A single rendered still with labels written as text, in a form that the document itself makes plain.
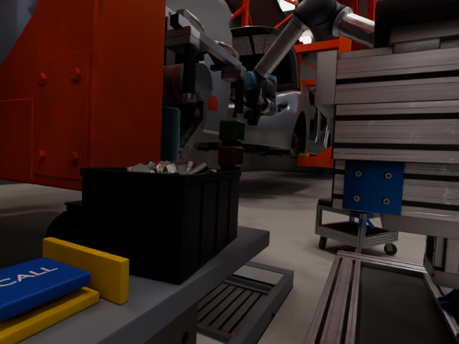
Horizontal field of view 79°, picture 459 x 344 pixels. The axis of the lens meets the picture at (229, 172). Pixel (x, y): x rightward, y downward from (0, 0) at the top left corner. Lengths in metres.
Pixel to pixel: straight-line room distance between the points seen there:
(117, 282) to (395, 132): 0.42
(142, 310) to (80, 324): 0.05
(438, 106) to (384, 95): 0.07
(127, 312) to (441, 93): 0.48
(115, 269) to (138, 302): 0.04
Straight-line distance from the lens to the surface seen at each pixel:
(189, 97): 0.82
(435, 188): 0.55
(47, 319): 0.27
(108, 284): 0.29
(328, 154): 4.54
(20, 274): 0.31
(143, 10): 0.60
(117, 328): 0.26
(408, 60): 0.52
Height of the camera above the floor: 0.59
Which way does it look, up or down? 3 degrees down
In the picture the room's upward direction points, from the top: 3 degrees clockwise
